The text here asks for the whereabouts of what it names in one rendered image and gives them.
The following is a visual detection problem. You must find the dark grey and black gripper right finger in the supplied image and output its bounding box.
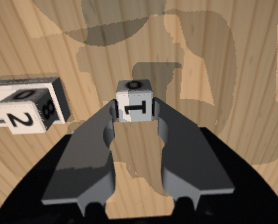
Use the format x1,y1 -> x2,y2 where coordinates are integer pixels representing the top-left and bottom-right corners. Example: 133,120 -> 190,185
152,97 -> 278,224

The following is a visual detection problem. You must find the white number cube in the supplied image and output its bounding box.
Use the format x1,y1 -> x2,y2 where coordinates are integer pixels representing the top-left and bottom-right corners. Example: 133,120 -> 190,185
0,88 -> 58,134
116,79 -> 153,123

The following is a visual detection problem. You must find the white rectangular tray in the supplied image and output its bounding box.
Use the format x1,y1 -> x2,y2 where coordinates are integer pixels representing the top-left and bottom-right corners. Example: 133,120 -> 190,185
0,77 -> 71,124

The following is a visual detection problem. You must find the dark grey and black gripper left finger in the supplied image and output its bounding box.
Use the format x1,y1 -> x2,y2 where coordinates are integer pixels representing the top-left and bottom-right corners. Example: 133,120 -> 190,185
0,99 -> 119,224

